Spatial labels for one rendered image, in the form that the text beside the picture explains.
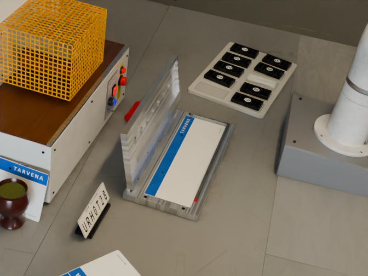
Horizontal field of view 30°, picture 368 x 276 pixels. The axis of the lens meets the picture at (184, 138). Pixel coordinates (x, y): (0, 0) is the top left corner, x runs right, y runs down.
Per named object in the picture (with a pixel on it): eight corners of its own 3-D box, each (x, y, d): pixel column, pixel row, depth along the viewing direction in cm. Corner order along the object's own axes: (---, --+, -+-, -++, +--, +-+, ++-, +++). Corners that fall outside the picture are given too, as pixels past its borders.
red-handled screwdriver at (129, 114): (131, 124, 209) (132, 116, 208) (123, 121, 210) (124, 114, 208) (153, 95, 224) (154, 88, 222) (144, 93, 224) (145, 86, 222)
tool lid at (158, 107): (126, 134, 170) (119, 133, 170) (133, 194, 180) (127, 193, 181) (177, 54, 204) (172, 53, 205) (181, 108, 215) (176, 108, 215)
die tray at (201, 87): (262, 119, 221) (263, 116, 221) (186, 91, 228) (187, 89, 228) (297, 67, 252) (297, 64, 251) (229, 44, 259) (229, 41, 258)
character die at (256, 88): (266, 100, 229) (268, 97, 228) (239, 91, 231) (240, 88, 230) (271, 93, 233) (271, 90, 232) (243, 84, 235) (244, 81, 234)
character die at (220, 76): (229, 87, 232) (229, 85, 231) (203, 78, 235) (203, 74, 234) (235, 81, 235) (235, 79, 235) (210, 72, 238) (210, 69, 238)
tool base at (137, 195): (196, 221, 179) (198, 211, 177) (122, 199, 182) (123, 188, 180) (234, 131, 214) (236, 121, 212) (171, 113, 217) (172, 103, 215)
